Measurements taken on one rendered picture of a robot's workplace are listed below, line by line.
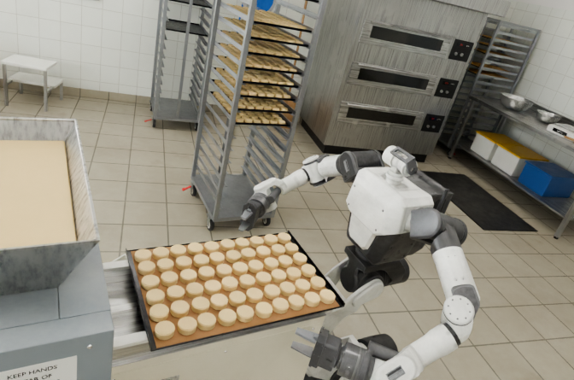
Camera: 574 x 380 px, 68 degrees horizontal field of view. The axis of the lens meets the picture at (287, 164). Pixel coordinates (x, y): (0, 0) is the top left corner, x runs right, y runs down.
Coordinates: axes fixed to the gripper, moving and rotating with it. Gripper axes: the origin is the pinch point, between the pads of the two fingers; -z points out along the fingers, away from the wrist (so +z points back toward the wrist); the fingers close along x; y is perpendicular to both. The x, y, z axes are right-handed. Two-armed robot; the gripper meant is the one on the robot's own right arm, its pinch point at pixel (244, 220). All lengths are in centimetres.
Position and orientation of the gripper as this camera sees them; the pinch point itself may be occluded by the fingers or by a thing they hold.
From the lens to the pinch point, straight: 166.6
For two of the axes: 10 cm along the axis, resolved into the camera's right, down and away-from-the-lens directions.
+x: 2.2, -8.9, -4.1
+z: 2.9, -3.4, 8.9
